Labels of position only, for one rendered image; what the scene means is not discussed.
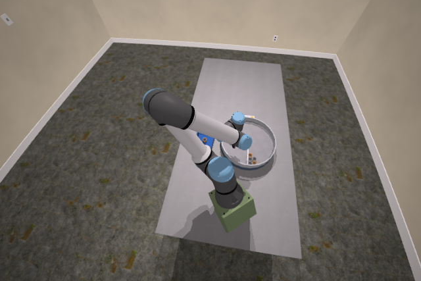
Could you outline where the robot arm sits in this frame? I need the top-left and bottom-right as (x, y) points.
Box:
(143, 89), (252, 209)

